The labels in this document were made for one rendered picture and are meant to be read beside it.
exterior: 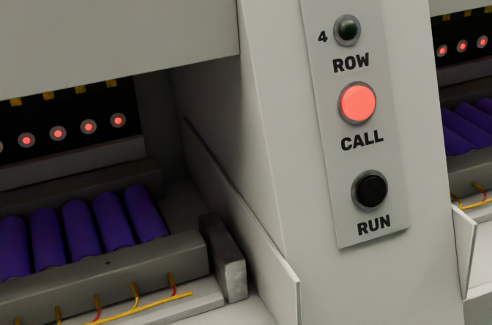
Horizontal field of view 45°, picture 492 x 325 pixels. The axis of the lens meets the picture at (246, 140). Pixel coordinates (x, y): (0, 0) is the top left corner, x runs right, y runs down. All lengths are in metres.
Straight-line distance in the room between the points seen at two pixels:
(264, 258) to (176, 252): 0.06
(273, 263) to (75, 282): 0.11
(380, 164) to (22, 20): 0.17
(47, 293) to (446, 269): 0.21
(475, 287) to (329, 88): 0.15
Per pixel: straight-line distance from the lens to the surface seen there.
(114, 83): 0.41
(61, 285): 0.34
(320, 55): 0.27
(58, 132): 0.42
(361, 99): 0.28
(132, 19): 0.26
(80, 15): 0.25
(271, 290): 0.31
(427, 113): 0.31
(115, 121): 0.42
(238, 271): 0.32
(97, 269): 0.34
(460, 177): 0.41
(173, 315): 0.33
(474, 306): 0.36
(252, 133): 0.28
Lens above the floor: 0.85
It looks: 11 degrees down
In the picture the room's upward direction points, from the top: 10 degrees counter-clockwise
